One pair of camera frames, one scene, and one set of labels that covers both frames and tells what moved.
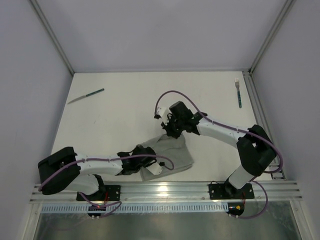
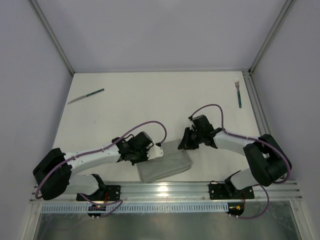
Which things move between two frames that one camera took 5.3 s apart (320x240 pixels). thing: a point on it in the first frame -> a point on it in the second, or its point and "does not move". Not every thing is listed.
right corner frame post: x=286 y=8 does not move
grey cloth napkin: x=175 y=149 does not move
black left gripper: x=148 y=161 -> x=139 y=155
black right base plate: x=227 y=191 does not move
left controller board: x=94 y=208 does not move
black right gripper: x=171 y=129 -> x=191 y=137
